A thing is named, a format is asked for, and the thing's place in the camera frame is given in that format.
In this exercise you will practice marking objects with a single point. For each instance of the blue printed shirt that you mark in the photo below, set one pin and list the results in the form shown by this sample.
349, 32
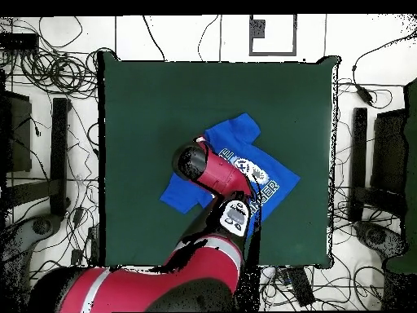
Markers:
234, 130

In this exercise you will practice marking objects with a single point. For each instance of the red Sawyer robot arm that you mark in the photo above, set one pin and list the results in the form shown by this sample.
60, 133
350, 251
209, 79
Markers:
218, 172

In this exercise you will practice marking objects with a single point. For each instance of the black flat box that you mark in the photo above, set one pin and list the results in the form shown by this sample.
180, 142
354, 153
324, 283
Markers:
18, 41

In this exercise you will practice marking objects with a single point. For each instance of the dark green table cloth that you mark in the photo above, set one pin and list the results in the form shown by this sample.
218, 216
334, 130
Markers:
146, 97

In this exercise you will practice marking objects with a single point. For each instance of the dark grey square tag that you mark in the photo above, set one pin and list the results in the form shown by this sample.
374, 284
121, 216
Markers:
258, 28

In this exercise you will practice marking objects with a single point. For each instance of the black power strip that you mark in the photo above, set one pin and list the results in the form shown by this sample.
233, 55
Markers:
94, 244
301, 287

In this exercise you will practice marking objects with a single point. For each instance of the black power adapter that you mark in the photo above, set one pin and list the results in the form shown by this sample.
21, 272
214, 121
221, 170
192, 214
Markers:
364, 94

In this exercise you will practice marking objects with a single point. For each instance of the small black adapter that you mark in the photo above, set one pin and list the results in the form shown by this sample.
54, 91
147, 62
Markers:
76, 256

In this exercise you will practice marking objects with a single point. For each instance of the grey chair base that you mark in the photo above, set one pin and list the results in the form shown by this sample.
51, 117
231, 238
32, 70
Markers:
374, 235
42, 225

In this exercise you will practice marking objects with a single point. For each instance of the dark box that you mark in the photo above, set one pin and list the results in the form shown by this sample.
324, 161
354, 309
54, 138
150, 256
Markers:
389, 153
18, 137

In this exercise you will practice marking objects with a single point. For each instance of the green hanging cloth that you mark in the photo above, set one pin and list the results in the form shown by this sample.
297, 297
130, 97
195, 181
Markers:
412, 163

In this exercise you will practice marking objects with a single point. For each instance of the grey square floor frame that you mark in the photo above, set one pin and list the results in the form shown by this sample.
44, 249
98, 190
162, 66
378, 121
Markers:
273, 53

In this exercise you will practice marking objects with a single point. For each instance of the black frame leg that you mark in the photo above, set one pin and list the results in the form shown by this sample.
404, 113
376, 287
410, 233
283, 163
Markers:
358, 156
59, 146

